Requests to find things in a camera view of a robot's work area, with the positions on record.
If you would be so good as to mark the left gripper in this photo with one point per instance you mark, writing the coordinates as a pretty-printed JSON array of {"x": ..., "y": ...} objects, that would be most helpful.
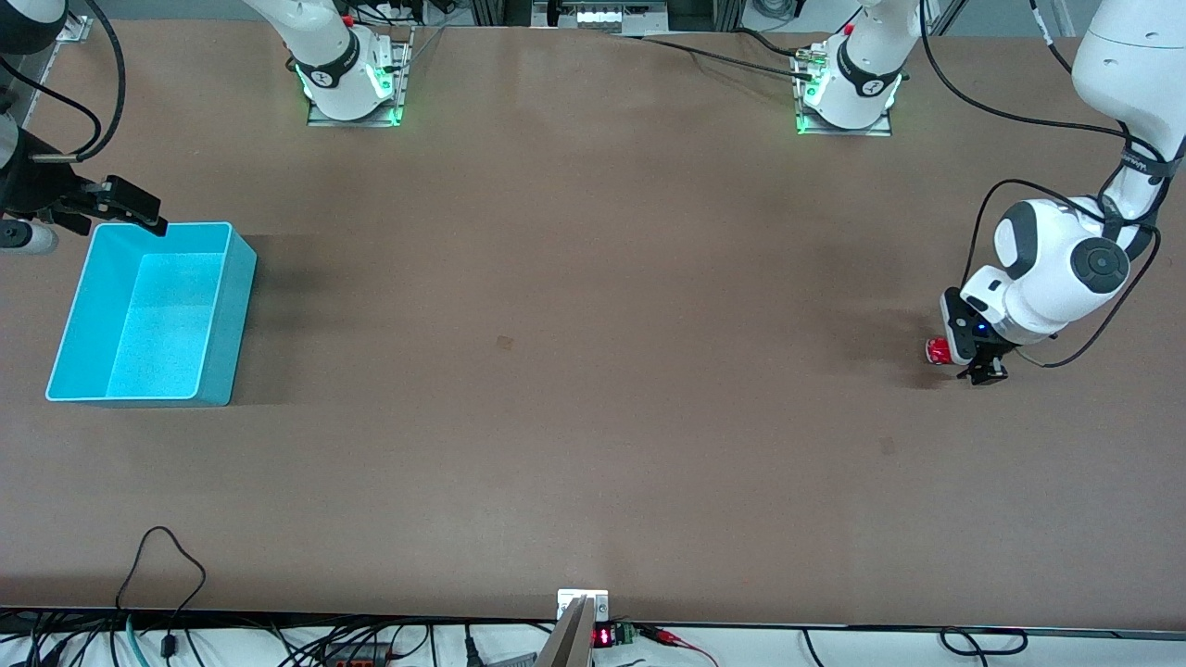
[{"x": 989, "y": 370}]

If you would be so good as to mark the grey metal camera bar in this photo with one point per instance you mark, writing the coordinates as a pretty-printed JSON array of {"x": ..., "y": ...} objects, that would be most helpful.
[{"x": 567, "y": 644}]

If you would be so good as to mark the blue plastic box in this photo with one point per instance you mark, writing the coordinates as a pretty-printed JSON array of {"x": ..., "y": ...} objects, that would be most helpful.
[{"x": 139, "y": 361}]

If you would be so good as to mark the red beetle toy car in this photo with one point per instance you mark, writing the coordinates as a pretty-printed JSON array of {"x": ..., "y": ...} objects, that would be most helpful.
[{"x": 938, "y": 352}]

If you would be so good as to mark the red clip lead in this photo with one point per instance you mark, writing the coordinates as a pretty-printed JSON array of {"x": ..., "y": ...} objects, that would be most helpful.
[{"x": 662, "y": 636}]

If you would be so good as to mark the orange connector block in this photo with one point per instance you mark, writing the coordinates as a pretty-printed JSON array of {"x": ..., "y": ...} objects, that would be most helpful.
[{"x": 357, "y": 655}]

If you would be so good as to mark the aluminium frame rail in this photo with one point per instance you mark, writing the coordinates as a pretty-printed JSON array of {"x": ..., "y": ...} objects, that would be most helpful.
[{"x": 76, "y": 28}]

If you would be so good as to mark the aluminium frame post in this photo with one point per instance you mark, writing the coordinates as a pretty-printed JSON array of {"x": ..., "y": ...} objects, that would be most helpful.
[{"x": 1064, "y": 17}]

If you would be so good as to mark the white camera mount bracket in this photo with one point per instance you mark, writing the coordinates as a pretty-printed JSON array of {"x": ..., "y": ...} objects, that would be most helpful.
[{"x": 567, "y": 597}]

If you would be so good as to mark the black right camera mount bracket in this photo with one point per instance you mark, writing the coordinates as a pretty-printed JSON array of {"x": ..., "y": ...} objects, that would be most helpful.
[{"x": 28, "y": 190}]

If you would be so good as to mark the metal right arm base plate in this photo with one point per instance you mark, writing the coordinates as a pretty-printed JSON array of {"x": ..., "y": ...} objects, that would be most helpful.
[{"x": 352, "y": 122}]

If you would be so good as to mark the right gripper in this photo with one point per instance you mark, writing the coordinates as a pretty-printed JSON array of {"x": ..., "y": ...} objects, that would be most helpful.
[{"x": 39, "y": 188}]

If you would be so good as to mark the red LED display module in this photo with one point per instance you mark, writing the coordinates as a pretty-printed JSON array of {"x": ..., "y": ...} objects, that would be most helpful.
[{"x": 607, "y": 636}]

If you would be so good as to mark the aluminium frame with lit device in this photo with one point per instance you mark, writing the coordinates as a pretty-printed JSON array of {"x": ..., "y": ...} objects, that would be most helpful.
[{"x": 611, "y": 14}]

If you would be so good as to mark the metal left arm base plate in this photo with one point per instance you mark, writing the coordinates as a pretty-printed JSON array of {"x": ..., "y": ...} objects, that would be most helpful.
[{"x": 843, "y": 132}]

